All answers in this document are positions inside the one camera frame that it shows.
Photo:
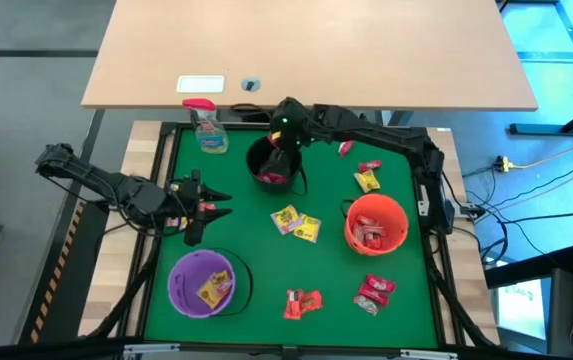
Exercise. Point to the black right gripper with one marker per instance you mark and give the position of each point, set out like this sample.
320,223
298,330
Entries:
293,122

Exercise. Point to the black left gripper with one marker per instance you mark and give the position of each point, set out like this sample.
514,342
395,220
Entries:
191,200

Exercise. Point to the black plastic bucket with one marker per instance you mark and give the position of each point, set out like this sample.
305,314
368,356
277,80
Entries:
256,160

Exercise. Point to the yellow Sour Patch candy pack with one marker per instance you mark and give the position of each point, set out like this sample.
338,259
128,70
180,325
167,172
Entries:
208,296
367,181
173,222
222,282
308,228
286,219

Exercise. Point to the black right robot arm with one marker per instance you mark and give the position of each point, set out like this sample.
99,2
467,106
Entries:
381,135

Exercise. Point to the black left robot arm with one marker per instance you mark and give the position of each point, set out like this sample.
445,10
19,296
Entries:
96,177

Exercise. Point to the Windex spray bottle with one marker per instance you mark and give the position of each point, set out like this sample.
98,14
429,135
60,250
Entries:
210,135

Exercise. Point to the purple plastic bucket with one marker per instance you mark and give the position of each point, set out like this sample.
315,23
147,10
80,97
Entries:
186,285

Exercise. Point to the white rectangular desk plate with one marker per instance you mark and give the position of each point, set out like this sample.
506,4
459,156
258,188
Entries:
200,84

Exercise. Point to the light wooden desk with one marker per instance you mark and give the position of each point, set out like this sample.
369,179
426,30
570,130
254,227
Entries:
316,50

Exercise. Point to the grey desk leg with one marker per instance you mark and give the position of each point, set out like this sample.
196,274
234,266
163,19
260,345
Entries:
400,117

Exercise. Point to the orange pumpkin face bucket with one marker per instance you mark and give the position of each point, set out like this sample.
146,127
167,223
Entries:
396,225

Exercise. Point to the green felt table mat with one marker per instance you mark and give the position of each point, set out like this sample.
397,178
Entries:
266,330

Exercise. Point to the black desk leg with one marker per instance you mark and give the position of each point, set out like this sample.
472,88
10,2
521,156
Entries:
93,135

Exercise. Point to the black yellow hazard strip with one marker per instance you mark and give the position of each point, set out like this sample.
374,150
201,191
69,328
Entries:
66,280

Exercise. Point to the yellow power adapter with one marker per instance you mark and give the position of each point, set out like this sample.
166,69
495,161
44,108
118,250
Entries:
503,163

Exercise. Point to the black rig crossbar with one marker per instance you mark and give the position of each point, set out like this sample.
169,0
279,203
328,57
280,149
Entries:
41,352

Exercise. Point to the black desk base bar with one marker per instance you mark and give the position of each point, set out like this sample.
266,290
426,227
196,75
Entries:
541,129

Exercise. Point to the black side table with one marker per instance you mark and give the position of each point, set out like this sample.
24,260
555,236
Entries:
526,267

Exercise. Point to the lit white screen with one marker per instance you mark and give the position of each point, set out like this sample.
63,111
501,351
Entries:
521,310

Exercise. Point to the black aluminium table frame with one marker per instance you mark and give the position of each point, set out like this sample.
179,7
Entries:
238,126

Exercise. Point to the black frame strut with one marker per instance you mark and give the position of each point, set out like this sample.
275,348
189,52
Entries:
126,300
458,310

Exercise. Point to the white metal bracket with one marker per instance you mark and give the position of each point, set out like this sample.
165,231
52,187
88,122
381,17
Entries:
424,205

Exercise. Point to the silver metal bracket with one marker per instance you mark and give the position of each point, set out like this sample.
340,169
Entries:
151,350
428,355

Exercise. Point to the dark metal floor frame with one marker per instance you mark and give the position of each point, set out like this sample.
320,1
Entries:
551,56

